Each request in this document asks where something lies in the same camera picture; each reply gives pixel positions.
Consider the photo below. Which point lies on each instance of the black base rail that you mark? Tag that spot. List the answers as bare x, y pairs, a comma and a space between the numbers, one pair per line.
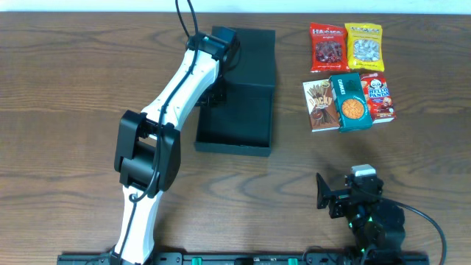
177, 258

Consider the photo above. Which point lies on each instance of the yellow candy bag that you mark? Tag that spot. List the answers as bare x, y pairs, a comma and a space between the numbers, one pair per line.
364, 46

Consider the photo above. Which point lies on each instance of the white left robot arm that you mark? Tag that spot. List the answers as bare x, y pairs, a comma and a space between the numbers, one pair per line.
148, 151

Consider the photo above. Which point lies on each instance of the teal Chunkies cookie box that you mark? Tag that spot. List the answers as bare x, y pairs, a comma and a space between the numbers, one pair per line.
350, 102

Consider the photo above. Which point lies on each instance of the red Hello Panda box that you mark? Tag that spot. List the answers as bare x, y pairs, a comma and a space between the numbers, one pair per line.
378, 97

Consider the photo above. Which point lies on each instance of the dark green box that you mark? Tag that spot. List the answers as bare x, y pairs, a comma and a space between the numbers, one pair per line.
236, 116

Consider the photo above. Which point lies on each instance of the red Haribo candy bag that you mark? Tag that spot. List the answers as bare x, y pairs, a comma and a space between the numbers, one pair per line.
329, 51

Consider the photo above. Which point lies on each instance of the brown Pocky box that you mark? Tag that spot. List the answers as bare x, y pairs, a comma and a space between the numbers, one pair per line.
321, 107

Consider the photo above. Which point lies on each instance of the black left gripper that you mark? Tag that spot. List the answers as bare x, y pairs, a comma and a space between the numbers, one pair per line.
220, 100

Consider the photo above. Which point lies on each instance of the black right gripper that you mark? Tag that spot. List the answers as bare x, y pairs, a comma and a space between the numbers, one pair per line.
340, 199

